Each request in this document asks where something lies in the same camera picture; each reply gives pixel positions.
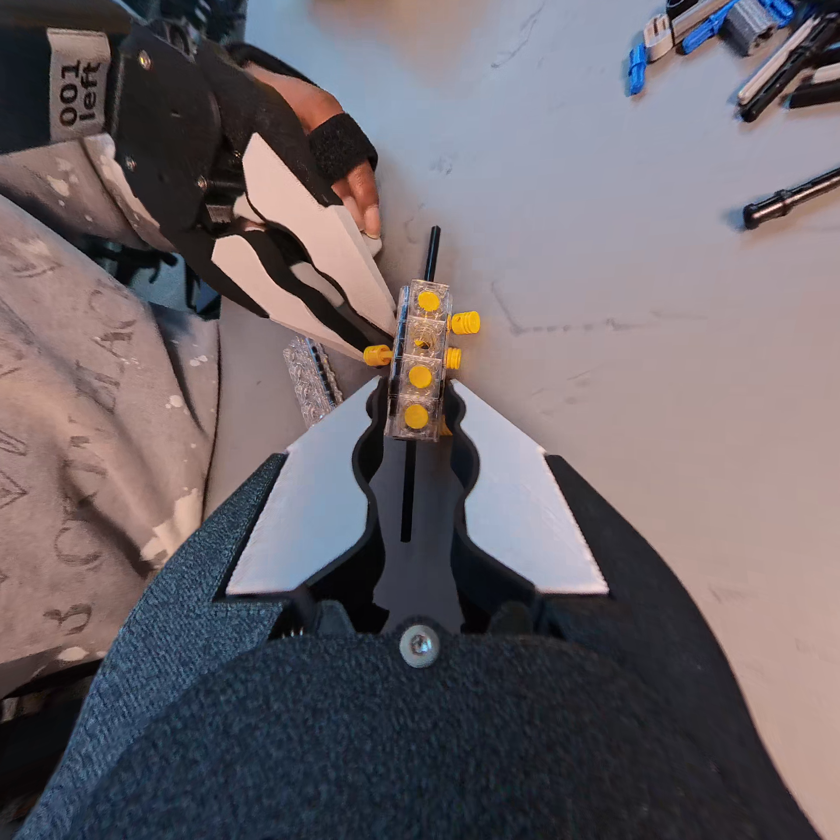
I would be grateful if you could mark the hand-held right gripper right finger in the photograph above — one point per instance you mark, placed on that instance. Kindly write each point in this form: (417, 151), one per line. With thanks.
(531, 525)

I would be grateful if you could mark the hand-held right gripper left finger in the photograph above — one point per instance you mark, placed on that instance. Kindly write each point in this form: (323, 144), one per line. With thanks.
(295, 518)

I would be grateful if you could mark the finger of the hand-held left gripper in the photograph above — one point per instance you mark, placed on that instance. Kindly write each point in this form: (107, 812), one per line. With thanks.
(262, 275)
(315, 223)

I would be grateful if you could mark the clear toy cylinder block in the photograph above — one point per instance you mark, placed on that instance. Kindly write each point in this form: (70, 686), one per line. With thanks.
(308, 387)
(400, 328)

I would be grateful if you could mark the yellow piston crankshaft assembly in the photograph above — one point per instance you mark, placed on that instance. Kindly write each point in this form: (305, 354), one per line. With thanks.
(377, 355)

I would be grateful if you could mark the person's left forearm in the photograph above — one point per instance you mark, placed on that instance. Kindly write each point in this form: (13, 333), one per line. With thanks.
(65, 184)

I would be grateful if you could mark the person's left hand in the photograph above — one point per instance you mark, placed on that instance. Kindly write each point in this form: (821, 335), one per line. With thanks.
(341, 151)

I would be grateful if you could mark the person's grey hoodie torso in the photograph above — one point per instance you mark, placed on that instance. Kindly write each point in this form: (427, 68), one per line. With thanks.
(79, 426)

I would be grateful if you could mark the single black toy pin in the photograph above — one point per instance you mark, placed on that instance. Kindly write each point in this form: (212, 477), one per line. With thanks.
(781, 203)

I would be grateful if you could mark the pile of small toy parts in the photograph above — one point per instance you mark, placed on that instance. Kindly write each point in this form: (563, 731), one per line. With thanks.
(754, 26)

